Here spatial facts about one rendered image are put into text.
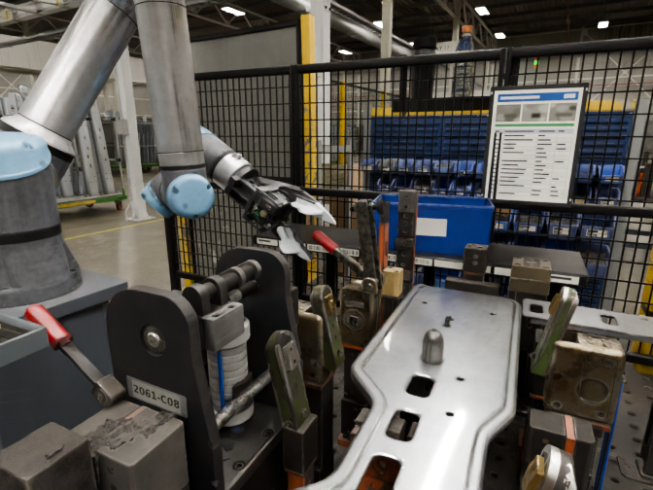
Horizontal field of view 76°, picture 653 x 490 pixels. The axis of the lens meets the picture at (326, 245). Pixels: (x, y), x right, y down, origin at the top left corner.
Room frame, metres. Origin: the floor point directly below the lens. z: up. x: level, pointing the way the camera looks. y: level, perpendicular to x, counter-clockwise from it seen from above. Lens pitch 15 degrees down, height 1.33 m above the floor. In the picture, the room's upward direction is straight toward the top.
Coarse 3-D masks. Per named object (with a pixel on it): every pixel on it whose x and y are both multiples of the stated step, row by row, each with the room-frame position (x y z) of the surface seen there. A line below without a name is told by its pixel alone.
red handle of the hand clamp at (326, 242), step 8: (320, 232) 0.79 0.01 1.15; (320, 240) 0.78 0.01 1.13; (328, 240) 0.78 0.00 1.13; (328, 248) 0.77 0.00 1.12; (336, 248) 0.77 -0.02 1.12; (336, 256) 0.77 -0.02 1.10; (344, 256) 0.76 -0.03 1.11; (352, 264) 0.75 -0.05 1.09; (360, 264) 0.76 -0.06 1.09; (360, 272) 0.75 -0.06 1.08
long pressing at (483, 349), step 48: (432, 288) 0.87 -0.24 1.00; (384, 336) 0.64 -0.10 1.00; (480, 336) 0.64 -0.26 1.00; (384, 384) 0.50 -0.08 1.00; (480, 384) 0.50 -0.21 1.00; (384, 432) 0.41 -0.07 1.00; (432, 432) 0.41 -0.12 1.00; (480, 432) 0.41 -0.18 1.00; (336, 480) 0.33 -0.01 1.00; (432, 480) 0.34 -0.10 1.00; (480, 480) 0.34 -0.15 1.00
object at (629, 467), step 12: (648, 420) 0.68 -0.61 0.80; (648, 432) 0.68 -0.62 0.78; (648, 444) 0.66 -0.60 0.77; (624, 456) 0.70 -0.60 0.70; (648, 456) 0.65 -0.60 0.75; (624, 468) 0.67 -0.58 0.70; (636, 468) 0.67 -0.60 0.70; (648, 468) 0.65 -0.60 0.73; (636, 480) 0.64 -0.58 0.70; (648, 480) 0.64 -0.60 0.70
